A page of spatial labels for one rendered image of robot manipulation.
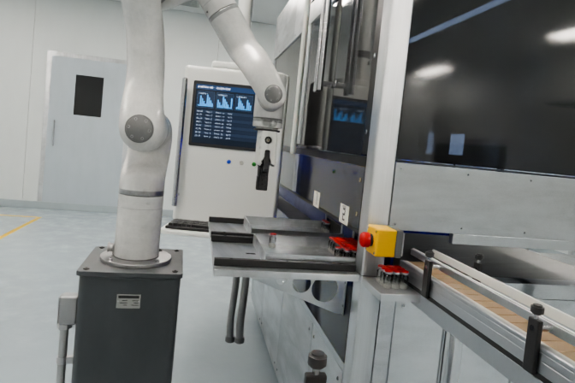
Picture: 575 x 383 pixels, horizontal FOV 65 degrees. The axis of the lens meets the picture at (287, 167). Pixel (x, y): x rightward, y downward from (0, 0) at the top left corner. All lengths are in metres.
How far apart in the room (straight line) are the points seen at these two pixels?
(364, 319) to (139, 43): 0.96
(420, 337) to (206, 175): 1.25
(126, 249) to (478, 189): 0.99
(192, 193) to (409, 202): 1.21
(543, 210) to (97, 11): 6.33
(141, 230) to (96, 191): 5.63
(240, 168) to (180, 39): 4.82
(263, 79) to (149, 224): 0.49
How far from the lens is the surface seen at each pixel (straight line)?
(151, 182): 1.27
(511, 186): 1.47
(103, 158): 6.84
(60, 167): 6.98
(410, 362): 1.45
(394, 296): 1.19
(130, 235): 1.29
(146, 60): 1.28
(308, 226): 1.91
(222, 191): 2.20
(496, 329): 0.98
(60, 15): 7.14
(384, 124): 1.26
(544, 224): 1.56
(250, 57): 1.22
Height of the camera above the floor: 1.22
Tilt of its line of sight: 3 degrees down
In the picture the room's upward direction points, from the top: 6 degrees clockwise
